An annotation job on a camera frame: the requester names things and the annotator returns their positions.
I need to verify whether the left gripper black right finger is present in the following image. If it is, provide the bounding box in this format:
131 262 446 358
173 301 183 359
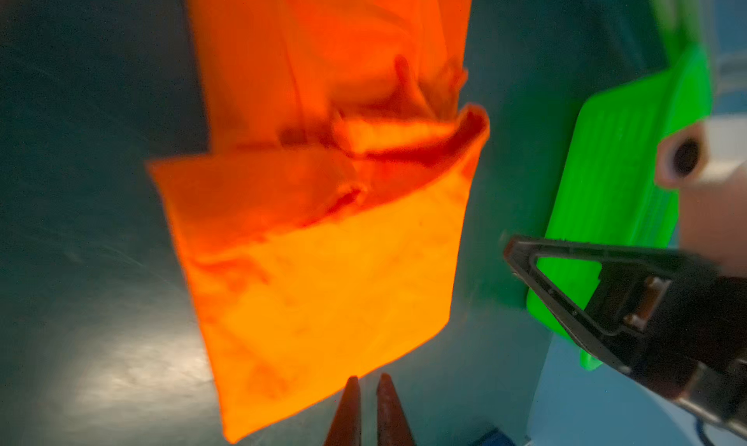
377 373 416 446

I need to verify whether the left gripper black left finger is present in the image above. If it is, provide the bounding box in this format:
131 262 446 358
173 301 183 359
323 376 362 446

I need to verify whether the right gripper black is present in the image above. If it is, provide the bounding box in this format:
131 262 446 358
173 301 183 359
504 235 746 437

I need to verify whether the green plastic basket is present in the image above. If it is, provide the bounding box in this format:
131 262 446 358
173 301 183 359
524 0 716 372

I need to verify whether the orange t shirt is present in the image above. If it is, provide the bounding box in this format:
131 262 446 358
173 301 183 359
148 0 489 443

